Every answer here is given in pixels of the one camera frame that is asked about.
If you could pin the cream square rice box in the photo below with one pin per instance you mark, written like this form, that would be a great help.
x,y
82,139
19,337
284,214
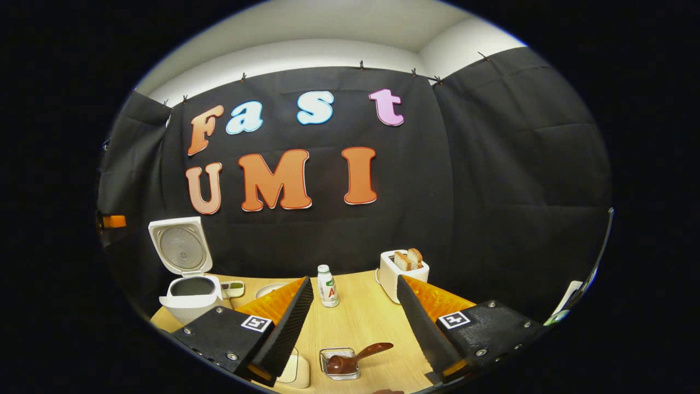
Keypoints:
x,y
298,372

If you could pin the white round plate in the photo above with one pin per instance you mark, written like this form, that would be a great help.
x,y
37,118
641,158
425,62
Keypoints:
x,y
268,289

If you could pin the white flat object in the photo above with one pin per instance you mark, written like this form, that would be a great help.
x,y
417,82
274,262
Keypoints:
x,y
569,295

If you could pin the black backdrop cloth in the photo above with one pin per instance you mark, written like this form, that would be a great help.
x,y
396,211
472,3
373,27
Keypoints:
x,y
465,191

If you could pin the white toaster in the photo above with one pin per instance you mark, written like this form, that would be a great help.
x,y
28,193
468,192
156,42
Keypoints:
x,y
415,273

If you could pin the white rice cooker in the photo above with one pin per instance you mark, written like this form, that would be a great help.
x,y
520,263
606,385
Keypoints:
x,y
180,249

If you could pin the white drink bottle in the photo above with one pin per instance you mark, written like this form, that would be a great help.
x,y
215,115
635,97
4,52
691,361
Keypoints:
x,y
328,290

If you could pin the small white sauce dish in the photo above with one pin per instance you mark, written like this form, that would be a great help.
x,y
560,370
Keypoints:
x,y
232,289

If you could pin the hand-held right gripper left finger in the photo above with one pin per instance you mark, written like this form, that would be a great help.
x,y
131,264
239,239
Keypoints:
x,y
290,328

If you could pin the brown wooden spoon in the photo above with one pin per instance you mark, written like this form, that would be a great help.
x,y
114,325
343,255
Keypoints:
x,y
372,350

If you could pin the toasted bread slice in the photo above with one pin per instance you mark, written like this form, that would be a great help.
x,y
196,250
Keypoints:
x,y
415,257
402,261

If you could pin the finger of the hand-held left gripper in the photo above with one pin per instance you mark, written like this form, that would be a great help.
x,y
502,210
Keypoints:
x,y
114,221

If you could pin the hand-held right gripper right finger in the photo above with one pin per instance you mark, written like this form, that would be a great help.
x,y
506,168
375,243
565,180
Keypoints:
x,y
421,328

